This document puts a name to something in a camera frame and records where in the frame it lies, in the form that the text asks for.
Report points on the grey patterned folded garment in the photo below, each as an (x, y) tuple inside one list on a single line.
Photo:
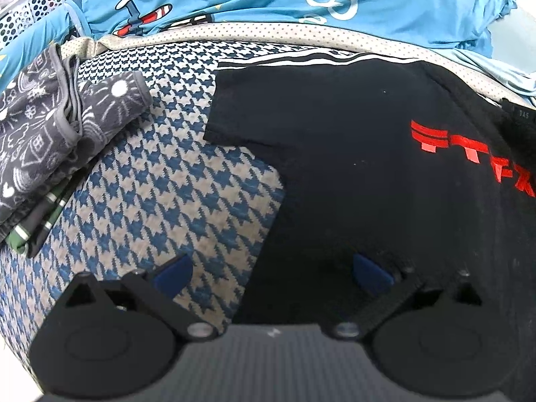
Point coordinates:
[(37, 125)]

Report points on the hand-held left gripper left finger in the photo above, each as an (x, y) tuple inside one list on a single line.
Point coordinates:
[(173, 274)]

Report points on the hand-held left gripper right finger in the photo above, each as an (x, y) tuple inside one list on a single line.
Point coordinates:
[(370, 274)]

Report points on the houndstooth mattress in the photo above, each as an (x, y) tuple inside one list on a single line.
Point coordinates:
[(159, 184)]

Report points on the black t-shirt with red print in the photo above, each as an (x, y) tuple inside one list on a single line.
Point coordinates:
[(356, 176)]

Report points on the green striped folded garment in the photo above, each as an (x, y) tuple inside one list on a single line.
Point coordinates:
[(46, 217)]

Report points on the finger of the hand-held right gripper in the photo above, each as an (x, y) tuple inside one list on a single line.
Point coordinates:
[(521, 115)]

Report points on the white perforated basket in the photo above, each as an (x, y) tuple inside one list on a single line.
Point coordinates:
[(29, 8)]

